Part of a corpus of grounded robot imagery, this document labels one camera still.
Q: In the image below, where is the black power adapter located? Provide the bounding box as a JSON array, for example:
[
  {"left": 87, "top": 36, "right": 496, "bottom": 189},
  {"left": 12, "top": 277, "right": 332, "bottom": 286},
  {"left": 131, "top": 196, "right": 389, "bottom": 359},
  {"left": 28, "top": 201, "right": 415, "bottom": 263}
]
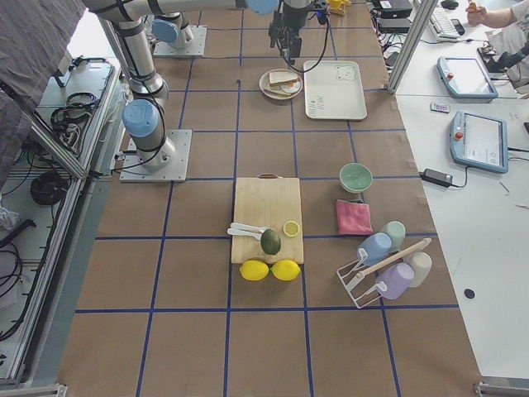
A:
[{"left": 419, "top": 168, "right": 453, "bottom": 188}]

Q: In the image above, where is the green bowl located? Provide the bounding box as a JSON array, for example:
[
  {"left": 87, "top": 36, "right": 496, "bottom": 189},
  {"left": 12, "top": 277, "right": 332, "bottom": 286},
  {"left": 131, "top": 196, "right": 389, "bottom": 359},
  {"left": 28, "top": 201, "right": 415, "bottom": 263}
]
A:
[{"left": 339, "top": 163, "right": 373, "bottom": 194}]

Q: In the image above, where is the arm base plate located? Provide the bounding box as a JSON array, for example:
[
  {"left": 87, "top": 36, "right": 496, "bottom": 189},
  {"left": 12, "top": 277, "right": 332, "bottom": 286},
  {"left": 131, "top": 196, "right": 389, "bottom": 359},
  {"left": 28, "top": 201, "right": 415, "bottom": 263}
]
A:
[
  {"left": 119, "top": 129, "right": 192, "bottom": 184},
  {"left": 154, "top": 25, "right": 207, "bottom": 58}
]

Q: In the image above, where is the white plastic fork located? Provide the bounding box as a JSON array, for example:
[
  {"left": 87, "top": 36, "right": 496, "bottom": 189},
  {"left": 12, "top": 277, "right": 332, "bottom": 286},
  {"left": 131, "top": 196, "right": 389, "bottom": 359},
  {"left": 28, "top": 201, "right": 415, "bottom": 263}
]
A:
[{"left": 230, "top": 222, "right": 269, "bottom": 233}]

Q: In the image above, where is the teach pendant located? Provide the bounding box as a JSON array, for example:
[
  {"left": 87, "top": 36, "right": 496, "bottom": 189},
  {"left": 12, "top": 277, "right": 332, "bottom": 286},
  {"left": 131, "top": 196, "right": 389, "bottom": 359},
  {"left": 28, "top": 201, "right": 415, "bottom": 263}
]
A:
[
  {"left": 436, "top": 57, "right": 498, "bottom": 101},
  {"left": 449, "top": 111, "right": 508, "bottom": 174}
]

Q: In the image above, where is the near teach pendant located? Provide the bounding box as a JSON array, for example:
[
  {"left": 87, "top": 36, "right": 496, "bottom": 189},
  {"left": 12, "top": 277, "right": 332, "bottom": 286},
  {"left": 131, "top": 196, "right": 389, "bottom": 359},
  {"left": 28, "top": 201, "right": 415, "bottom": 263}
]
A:
[{"left": 449, "top": 111, "right": 508, "bottom": 174}]

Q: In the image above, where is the green mug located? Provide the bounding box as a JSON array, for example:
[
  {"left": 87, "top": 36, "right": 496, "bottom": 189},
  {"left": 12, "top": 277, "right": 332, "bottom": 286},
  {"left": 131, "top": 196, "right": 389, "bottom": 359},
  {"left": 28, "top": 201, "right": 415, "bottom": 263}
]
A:
[{"left": 380, "top": 220, "right": 406, "bottom": 252}]

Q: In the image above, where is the yellow lemon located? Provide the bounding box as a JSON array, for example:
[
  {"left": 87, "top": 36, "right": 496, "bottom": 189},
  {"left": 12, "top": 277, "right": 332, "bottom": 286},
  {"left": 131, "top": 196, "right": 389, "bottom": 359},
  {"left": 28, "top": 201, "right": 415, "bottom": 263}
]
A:
[
  {"left": 240, "top": 259, "right": 269, "bottom": 281},
  {"left": 270, "top": 259, "right": 301, "bottom": 281}
]

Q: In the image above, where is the far teach pendant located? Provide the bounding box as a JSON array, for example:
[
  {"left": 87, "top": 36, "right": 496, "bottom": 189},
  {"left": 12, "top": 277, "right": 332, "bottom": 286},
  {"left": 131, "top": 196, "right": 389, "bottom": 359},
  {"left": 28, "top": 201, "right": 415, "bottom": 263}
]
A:
[{"left": 436, "top": 57, "right": 498, "bottom": 101}]

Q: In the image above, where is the avocado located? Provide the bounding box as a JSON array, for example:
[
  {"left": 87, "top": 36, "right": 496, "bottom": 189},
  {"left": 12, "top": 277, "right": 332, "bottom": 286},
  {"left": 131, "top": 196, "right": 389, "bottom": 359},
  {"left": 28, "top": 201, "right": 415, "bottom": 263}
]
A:
[{"left": 260, "top": 228, "right": 282, "bottom": 256}]

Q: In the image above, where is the white wire cup rack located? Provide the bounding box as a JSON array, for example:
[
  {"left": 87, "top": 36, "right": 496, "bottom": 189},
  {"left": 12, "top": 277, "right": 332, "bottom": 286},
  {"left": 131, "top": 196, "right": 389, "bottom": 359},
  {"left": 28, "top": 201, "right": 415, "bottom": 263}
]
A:
[{"left": 336, "top": 258, "right": 403, "bottom": 309}]

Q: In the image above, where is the cream bear tray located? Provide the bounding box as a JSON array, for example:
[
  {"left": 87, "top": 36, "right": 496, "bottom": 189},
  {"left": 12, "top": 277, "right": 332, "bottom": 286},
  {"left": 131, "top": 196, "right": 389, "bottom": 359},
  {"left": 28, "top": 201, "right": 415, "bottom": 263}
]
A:
[{"left": 303, "top": 60, "right": 367, "bottom": 121}]

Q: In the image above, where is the pink cloth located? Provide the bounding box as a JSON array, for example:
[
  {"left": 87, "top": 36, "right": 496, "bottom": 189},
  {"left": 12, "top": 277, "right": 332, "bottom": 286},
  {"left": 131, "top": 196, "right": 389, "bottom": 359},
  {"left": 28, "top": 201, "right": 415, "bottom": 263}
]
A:
[{"left": 336, "top": 199, "right": 373, "bottom": 236}]

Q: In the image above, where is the purple mug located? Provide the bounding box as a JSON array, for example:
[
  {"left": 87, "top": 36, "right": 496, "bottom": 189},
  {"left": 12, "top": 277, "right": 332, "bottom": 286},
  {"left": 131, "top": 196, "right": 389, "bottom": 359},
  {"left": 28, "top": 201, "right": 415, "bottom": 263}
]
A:
[{"left": 375, "top": 262, "right": 415, "bottom": 299}]

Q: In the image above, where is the cream round plate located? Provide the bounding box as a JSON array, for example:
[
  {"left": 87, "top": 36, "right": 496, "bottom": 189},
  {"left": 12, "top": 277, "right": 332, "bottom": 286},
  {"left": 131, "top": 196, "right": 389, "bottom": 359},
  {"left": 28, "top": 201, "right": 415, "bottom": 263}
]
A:
[{"left": 259, "top": 69, "right": 303, "bottom": 100}]

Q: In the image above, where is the wooden cutting board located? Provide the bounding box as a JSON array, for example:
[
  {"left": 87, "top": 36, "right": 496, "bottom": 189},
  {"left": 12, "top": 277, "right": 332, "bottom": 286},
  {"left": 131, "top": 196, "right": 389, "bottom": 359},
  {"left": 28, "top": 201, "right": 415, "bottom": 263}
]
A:
[{"left": 231, "top": 177, "right": 304, "bottom": 264}]

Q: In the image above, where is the blue mug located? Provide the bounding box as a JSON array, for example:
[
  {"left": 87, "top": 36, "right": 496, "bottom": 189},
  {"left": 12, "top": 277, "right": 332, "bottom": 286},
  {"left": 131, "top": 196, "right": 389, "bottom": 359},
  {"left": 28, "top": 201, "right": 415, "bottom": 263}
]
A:
[{"left": 356, "top": 232, "right": 392, "bottom": 266}]

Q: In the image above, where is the wooden rolling pin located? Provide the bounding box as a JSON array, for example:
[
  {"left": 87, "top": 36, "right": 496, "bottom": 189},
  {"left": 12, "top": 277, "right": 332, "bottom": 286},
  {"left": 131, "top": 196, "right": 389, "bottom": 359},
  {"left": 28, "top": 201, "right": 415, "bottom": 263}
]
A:
[{"left": 355, "top": 237, "right": 432, "bottom": 280}]

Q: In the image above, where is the fried egg toy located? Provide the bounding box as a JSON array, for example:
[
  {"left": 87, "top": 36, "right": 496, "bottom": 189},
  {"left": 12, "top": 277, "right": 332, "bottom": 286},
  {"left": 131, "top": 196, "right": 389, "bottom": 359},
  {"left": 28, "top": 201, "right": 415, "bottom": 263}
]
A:
[{"left": 279, "top": 80, "right": 302, "bottom": 93}]

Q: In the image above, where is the cream mug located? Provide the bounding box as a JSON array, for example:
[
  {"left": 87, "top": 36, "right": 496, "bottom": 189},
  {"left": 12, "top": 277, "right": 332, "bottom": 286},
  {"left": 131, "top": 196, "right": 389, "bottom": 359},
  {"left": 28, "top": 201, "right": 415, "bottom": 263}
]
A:
[{"left": 403, "top": 251, "right": 432, "bottom": 288}]

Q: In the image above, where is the left yellow lemon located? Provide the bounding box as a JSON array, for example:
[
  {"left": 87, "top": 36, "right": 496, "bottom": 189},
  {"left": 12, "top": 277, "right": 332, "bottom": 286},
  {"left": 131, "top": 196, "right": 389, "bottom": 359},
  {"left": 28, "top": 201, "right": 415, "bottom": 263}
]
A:
[{"left": 240, "top": 259, "right": 269, "bottom": 281}]

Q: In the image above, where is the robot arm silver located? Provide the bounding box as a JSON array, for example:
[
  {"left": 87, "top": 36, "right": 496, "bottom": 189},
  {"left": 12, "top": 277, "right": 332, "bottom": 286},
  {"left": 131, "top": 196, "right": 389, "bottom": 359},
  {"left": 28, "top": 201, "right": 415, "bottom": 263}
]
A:
[
  {"left": 83, "top": 1, "right": 329, "bottom": 172},
  {"left": 151, "top": 12, "right": 194, "bottom": 50}
]

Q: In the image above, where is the right yellow lemon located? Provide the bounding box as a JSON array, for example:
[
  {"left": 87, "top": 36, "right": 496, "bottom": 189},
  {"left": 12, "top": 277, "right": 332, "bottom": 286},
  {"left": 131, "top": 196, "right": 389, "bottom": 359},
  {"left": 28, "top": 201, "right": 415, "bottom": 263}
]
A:
[{"left": 270, "top": 259, "right": 301, "bottom": 281}]

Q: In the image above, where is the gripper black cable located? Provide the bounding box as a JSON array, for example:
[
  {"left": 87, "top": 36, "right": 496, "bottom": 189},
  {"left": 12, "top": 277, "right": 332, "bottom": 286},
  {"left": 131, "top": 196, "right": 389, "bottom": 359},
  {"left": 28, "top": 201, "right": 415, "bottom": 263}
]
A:
[{"left": 280, "top": 12, "right": 331, "bottom": 75}]

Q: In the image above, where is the aluminium frame post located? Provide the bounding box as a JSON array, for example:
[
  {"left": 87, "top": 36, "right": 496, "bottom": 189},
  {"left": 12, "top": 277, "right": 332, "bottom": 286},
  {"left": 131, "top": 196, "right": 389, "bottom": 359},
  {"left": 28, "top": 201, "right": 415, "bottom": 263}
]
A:
[{"left": 386, "top": 0, "right": 437, "bottom": 94}]

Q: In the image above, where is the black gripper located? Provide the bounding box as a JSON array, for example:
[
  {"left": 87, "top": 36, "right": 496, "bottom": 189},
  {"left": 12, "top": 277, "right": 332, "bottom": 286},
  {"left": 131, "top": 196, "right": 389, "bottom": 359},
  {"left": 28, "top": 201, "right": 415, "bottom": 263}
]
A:
[{"left": 268, "top": 0, "right": 328, "bottom": 57}]

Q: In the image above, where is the white plastic spoon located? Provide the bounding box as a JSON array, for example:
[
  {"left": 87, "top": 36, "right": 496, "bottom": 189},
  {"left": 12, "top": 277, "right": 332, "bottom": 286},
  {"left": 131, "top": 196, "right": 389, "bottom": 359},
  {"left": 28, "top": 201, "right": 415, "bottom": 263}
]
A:
[{"left": 226, "top": 227, "right": 262, "bottom": 241}]

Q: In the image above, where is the keyboard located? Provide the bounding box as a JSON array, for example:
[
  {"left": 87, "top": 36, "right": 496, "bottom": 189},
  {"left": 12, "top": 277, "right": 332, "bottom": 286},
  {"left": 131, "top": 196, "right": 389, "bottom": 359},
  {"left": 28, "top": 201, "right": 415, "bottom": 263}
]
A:
[{"left": 429, "top": 7, "right": 460, "bottom": 41}]

